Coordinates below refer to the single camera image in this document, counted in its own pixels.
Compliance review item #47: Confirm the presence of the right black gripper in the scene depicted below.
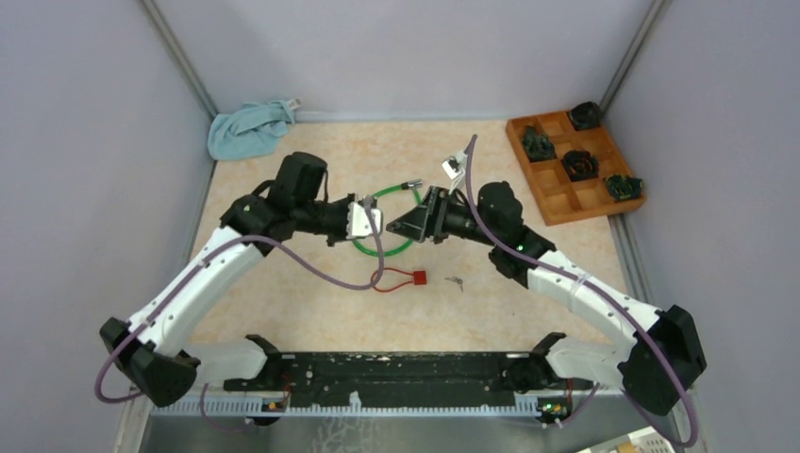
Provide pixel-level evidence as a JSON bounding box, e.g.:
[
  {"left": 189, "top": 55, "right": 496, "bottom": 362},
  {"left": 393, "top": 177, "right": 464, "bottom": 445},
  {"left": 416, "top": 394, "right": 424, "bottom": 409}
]
[{"left": 388, "top": 186, "right": 500, "bottom": 247}]

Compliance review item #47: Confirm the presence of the green cable lock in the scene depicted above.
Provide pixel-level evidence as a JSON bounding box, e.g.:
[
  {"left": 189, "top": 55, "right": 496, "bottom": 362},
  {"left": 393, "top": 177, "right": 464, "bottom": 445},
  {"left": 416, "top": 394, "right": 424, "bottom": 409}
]
[{"left": 353, "top": 179, "right": 422, "bottom": 258}]

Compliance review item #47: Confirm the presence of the red cable padlock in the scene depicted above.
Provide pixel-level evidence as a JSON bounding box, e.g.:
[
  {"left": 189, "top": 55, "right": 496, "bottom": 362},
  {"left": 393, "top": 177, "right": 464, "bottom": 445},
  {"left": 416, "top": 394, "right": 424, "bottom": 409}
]
[{"left": 373, "top": 267, "right": 427, "bottom": 294}]

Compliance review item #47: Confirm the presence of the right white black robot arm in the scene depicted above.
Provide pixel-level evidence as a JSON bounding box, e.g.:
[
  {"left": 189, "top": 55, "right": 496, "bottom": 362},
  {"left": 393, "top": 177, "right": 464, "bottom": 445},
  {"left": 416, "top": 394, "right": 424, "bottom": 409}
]
[{"left": 387, "top": 181, "right": 707, "bottom": 415}]

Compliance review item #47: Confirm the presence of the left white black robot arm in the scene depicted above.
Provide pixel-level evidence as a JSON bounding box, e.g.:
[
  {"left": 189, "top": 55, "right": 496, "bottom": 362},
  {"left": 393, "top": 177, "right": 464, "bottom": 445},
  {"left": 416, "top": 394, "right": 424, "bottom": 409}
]
[{"left": 94, "top": 152, "right": 382, "bottom": 407}]

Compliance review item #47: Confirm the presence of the silver key pair lower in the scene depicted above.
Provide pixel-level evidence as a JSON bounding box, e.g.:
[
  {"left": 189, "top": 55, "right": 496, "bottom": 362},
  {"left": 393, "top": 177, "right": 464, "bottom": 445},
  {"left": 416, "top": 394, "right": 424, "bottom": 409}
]
[{"left": 445, "top": 277, "right": 464, "bottom": 292}]

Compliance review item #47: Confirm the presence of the light blue cloth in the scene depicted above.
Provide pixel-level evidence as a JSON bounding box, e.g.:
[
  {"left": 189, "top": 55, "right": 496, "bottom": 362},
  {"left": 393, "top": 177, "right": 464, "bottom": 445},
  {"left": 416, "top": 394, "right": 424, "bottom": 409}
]
[{"left": 207, "top": 98, "right": 303, "bottom": 161}]

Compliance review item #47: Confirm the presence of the dark green flower left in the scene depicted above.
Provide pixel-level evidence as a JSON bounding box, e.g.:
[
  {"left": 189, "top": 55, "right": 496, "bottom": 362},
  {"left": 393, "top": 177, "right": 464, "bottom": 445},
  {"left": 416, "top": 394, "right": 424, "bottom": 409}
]
[{"left": 521, "top": 126, "right": 557, "bottom": 162}]

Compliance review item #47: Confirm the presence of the dark green flower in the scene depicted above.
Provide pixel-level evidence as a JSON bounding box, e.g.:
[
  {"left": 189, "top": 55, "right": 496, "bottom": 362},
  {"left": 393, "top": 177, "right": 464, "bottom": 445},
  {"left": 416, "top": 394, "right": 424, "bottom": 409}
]
[
  {"left": 521, "top": 126, "right": 557, "bottom": 162},
  {"left": 604, "top": 174, "right": 643, "bottom": 202}
]

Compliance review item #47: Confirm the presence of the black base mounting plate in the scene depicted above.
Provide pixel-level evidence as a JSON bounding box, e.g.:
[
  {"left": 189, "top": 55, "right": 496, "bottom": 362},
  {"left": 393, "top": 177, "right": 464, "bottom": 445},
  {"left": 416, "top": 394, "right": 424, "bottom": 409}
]
[{"left": 223, "top": 352, "right": 592, "bottom": 409}]

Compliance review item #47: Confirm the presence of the orange wooden compartment tray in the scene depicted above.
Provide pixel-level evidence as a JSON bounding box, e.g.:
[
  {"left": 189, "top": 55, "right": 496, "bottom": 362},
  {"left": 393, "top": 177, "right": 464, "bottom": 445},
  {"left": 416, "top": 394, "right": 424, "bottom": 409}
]
[{"left": 506, "top": 110, "right": 646, "bottom": 226}]

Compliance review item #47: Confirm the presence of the dark orange flower centre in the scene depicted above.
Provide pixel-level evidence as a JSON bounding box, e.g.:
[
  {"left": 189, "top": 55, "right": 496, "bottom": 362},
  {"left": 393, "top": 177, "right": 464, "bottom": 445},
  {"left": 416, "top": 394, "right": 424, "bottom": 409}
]
[{"left": 561, "top": 150, "right": 599, "bottom": 182}]

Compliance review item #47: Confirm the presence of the dark flower top corner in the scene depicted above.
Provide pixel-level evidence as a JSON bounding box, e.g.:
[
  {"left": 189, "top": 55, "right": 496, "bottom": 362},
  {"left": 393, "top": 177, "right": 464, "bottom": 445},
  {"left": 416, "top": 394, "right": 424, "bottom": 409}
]
[{"left": 567, "top": 101, "right": 603, "bottom": 131}]

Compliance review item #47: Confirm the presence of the dark green flower right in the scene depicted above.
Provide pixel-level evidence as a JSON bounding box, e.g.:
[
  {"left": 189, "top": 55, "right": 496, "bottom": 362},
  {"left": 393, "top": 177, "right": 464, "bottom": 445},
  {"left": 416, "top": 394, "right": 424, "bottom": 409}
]
[{"left": 604, "top": 174, "right": 643, "bottom": 202}]

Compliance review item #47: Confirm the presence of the white plastic basket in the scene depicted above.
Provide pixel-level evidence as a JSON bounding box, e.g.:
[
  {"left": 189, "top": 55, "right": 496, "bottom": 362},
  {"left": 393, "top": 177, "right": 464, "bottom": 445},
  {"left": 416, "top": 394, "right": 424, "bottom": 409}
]
[{"left": 577, "top": 427, "right": 676, "bottom": 453}]

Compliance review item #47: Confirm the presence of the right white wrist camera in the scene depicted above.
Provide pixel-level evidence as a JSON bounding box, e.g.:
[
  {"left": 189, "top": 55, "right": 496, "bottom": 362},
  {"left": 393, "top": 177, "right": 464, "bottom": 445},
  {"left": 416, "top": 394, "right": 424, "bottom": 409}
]
[{"left": 442, "top": 151, "right": 468, "bottom": 194}]

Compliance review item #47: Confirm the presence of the aluminium frame rail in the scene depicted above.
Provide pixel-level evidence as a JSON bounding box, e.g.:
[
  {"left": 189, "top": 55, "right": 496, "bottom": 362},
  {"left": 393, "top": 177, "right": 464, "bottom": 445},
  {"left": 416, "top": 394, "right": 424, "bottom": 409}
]
[{"left": 129, "top": 351, "right": 695, "bottom": 419}]

